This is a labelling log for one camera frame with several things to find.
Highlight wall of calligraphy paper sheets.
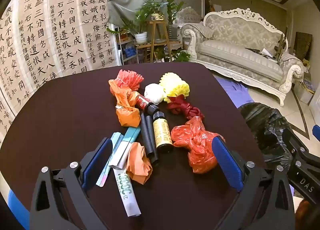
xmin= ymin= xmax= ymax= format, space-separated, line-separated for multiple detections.
xmin=0 ymin=0 xmax=118 ymax=143

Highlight storage box with papers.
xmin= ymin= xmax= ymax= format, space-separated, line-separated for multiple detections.
xmin=294 ymin=78 xmax=317 ymax=105

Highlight orange paper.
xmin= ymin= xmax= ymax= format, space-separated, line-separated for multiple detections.
xmin=126 ymin=142 xmax=153 ymax=185

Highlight dark upright object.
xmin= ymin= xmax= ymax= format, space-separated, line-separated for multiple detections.
xmin=274 ymin=28 xmax=288 ymax=61

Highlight grey quilted throw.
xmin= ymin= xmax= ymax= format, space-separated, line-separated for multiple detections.
xmin=279 ymin=52 xmax=307 ymax=71
xmin=181 ymin=24 xmax=213 ymax=43

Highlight blue plastic seat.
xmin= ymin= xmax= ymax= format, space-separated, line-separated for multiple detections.
xmin=7 ymin=190 xmax=31 ymax=230

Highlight bright red plastic bag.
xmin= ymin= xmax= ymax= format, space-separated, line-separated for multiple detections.
xmin=171 ymin=116 xmax=225 ymax=174

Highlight tall potted plant grey pot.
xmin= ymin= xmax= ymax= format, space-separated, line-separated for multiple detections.
xmin=162 ymin=0 xmax=186 ymax=41

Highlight wooden plant stand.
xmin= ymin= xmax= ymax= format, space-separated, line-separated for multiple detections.
xmin=136 ymin=20 xmax=183 ymax=64

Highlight yellow foam fruit net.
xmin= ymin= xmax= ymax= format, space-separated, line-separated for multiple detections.
xmin=159 ymin=73 xmax=190 ymax=98

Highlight ornate white armchair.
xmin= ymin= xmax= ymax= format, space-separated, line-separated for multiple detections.
xmin=176 ymin=7 xmax=202 ymax=46

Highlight potted plant white pot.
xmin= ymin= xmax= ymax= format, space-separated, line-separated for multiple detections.
xmin=106 ymin=18 xmax=148 ymax=45

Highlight black trash bag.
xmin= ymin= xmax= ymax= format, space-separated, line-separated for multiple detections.
xmin=237 ymin=103 xmax=294 ymax=163

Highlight purple cloth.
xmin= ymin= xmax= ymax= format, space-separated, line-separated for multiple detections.
xmin=214 ymin=74 xmax=255 ymax=109

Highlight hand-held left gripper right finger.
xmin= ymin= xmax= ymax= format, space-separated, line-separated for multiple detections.
xmin=211 ymin=135 xmax=295 ymax=230

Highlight yellow label dark bottle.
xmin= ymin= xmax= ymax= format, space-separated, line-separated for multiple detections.
xmin=152 ymin=111 xmax=173 ymax=152

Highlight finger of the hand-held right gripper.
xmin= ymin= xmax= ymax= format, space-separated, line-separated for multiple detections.
xmin=282 ymin=128 xmax=312 ymax=162
xmin=311 ymin=125 xmax=320 ymax=157

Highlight metal storage shelf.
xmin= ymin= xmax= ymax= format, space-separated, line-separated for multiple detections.
xmin=116 ymin=33 xmax=140 ymax=66

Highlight person's right forearm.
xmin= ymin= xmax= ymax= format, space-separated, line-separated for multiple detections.
xmin=294 ymin=200 xmax=318 ymax=230

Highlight red foam fruit net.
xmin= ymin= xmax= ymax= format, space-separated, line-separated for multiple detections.
xmin=117 ymin=69 xmax=145 ymax=91

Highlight papers on sofa seat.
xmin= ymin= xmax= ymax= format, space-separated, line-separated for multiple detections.
xmin=245 ymin=47 xmax=278 ymax=62

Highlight teal white box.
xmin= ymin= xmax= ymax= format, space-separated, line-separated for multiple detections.
xmin=109 ymin=127 xmax=141 ymax=170

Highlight potted plant patterned pot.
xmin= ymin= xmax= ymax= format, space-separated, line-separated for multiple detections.
xmin=136 ymin=0 xmax=166 ymax=22

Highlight dark framed panel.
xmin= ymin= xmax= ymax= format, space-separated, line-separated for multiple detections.
xmin=291 ymin=32 xmax=313 ymax=61

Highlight dark red plastic bag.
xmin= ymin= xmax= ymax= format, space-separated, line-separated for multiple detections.
xmin=166 ymin=96 xmax=204 ymax=121

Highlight long orange plastic bag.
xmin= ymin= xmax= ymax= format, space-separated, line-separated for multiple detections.
xmin=108 ymin=79 xmax=142 ymax=128

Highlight light blue paper strip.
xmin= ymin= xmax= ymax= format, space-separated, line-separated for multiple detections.
xmin=96 ymin=132 xmax=122 ymax=187

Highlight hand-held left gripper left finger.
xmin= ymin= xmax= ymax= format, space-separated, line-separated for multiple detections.
xmin=29 ymin=138 xmax=114 ymax=230

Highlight low green potted plant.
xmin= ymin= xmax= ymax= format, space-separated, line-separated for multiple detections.
xmin=172 ymin=50 xmax=192 ymax=63

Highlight white foam fruit net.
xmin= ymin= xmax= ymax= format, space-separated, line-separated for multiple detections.
xmin=144 ymin=83 xmax=165 ymax=105

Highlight white toothpaste box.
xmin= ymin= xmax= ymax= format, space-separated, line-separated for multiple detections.
xmin=113 ymin=168 xmax=141 ymax=218

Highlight ornate white grey sofa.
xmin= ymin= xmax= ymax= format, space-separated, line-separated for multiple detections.
xmin=180 ymin=8 xmax=306 ymax=107

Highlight red label dark bottle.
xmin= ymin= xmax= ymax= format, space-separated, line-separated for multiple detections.
xmin=135 ymin=94 xmax=160 ymax=116

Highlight black tube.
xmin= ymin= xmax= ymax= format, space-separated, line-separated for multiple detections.
xmin=147 ymin=120 xmax=160 ymax=166
xmin=140 ymin=113 xmax=153 ymax=158

